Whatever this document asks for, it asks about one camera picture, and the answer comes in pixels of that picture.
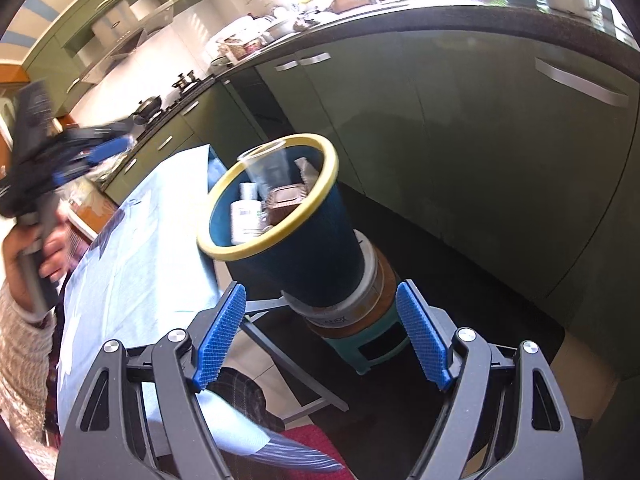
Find white pill bottle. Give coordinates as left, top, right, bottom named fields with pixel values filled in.
left=230, top=182, right=264, bottom=245

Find clear plastic cup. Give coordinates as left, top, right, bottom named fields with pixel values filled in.
left=238, top=139, right=292, bottom=200

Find white paper towel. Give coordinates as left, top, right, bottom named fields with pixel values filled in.
left=295, top=157, right=319, bottom=194

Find left forearm knitted sleeve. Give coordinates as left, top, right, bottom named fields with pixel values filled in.
left=0, top=278, right=59, bottom=443

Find blue yellow-rimmed trash bin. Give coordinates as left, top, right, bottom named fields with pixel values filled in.
left=198, top=133, right=363, bottom=307

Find green kitchen cabinets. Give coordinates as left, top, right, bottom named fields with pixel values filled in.
left=22, top=0, right=640, bottom=380

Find left hand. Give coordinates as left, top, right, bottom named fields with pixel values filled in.
left=2, top=207, right=70, bottom=324

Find teal plastic stool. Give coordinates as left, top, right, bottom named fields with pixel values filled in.
left=323, top=313, right=409, bottom=376

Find blue star tablecloth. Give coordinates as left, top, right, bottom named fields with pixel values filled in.
left=56, top=145, right=350, bottom=479

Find black wok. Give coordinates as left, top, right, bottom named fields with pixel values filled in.
left=131, top=96, right=163, bottom=125

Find range hood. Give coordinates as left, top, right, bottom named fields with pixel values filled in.
left=79, top=0, right=174, bottom=84

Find steel pot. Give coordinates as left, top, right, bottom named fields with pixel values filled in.
left=171, top=70, right=200, bottom=93

